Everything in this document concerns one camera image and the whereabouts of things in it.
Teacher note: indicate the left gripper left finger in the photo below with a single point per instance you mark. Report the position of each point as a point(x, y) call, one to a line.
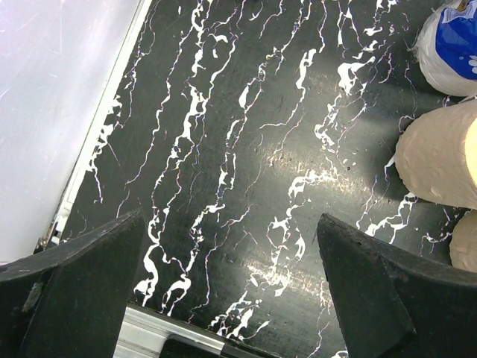
point(70, 300)

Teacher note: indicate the aluminium rail frame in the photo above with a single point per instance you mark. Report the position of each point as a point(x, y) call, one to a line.
point(143, 333)

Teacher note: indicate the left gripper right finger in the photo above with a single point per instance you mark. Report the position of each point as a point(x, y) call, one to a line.
point(392, 303)

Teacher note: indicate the brown paper roll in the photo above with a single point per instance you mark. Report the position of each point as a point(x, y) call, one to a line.
point(436, 156)
point(462, 248)

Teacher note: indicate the plastic wrapped blue tissue roll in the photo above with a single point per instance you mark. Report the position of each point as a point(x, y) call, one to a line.
point(446, 49)

